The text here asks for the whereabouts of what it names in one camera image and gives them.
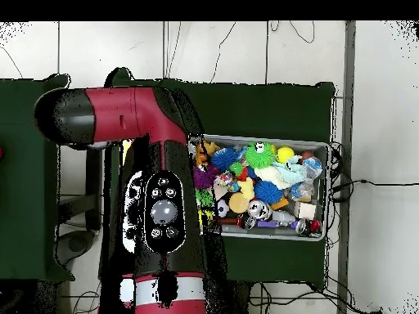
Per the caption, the metal mesh bin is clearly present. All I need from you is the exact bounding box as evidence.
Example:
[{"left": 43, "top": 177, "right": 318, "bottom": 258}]
[{"left": 189, "top": 133, "right": 331, "bottom": 242}]

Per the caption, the purple spiky monster toy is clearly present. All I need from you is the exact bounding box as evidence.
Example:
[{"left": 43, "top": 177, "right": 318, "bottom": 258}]
[{"left": 193, "top": 164, "right": 219, "bottom": 191}]

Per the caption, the blue puffer ball with eyes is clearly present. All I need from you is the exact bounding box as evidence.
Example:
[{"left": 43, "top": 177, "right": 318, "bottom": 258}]
[{"left": 209, "top": 146, "right": 239, "bottom": 173}]

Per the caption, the small soccer ball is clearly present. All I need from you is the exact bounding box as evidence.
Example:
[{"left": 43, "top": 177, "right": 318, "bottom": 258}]
[{"left": 216, "top": 199, "right": 230, "bottom": 218}]

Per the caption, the yellow smiley ball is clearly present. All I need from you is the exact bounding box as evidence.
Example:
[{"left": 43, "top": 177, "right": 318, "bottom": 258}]
[{"left": 198, "top": 209, "right": 214, "bottom": 227}]

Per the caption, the green spiky puffer toy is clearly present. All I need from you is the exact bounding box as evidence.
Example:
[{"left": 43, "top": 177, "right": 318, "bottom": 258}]
[{"left": 244, "top": 141, "right": 277, "bottom": 169}]

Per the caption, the plain blue puffer ball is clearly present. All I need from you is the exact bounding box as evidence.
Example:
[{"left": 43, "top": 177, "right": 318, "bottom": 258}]
[{"left": 253, "top": 180, "right": 283, "bottom": 205}]

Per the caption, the yellow tennis ball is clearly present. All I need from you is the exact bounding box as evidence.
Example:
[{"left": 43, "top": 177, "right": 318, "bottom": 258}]
[{"left": 275, "top": 146, "right": 295, "bottom": 164}]

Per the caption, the dark green tablecloth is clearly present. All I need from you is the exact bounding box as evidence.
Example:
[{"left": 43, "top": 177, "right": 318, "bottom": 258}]
[
  {"left": 0, "top": 74, "right": 75, "bottom": 283},
  {"left": 103, "top": 67, "right": 336, "bottom": 290}
]

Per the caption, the mint green cloth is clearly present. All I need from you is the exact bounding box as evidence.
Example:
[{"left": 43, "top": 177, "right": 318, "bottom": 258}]
[{"left": 273, "top": 155, "right": 309, "bottom": 187}]

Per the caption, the black stand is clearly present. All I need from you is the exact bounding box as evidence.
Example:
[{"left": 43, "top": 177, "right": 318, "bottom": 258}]
[{"left": 58, "top": 145, "right": 104, "bottom": 231}]

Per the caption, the grey rounded stand base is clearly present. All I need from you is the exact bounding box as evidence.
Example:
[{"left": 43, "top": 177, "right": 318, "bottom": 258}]
[{"left": 54, "top": 229, "right": 97, "bottom": 267}]

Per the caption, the grey floor strip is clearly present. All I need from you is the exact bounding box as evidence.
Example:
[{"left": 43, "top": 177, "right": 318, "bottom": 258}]
[{"left": 336, "top": 20, "right": 357, "bottom": 314}]

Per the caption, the black cable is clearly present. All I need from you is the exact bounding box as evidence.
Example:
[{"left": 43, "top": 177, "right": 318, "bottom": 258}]
[{"left": 330, "top": 177, "right": 419, "bottom": 202}]

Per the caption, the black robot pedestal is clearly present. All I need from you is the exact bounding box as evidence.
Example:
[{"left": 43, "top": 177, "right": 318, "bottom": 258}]
[{"left": 228, "top": 280, "right": 252, "bottom": 314}]

